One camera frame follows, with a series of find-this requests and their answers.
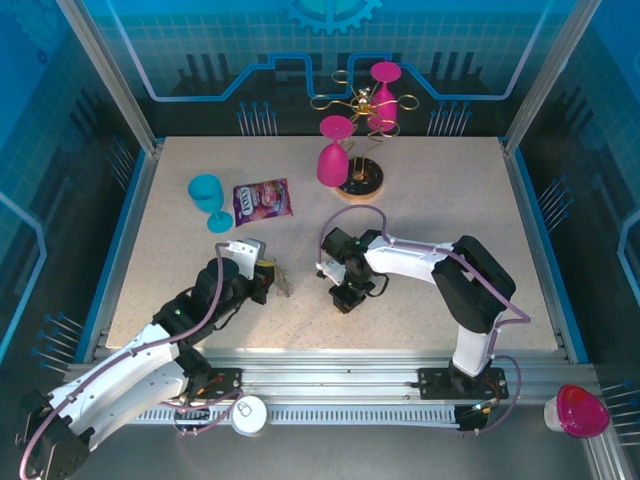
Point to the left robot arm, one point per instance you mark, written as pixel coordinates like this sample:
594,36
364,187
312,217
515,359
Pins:
110,380

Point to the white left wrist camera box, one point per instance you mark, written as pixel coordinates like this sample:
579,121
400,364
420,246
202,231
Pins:
245,252

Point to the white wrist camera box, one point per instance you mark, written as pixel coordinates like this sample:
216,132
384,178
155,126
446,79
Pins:
245,252
331,272

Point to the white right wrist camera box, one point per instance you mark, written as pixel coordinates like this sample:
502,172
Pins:
331,272

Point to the pink plastic goblet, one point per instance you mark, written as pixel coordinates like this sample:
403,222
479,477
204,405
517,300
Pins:
331,162
387,107

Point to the white round cap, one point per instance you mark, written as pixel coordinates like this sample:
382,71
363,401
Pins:
248,415

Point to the white cup with pink lid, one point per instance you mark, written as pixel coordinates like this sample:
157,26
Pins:
580,412

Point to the blue plastic goblet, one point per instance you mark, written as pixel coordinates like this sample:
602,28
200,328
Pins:
205,192

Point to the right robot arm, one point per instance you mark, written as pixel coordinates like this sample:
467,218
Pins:
415,260

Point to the aluminium frame post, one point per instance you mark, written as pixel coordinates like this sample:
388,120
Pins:
115,80
550,75

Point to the aluminium frame rail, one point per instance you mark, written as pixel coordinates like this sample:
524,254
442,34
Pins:
325,375

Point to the grey metal keyring plate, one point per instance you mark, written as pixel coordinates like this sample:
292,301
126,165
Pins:
283,287

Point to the purple snack bag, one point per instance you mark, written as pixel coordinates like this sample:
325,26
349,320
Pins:
262,200

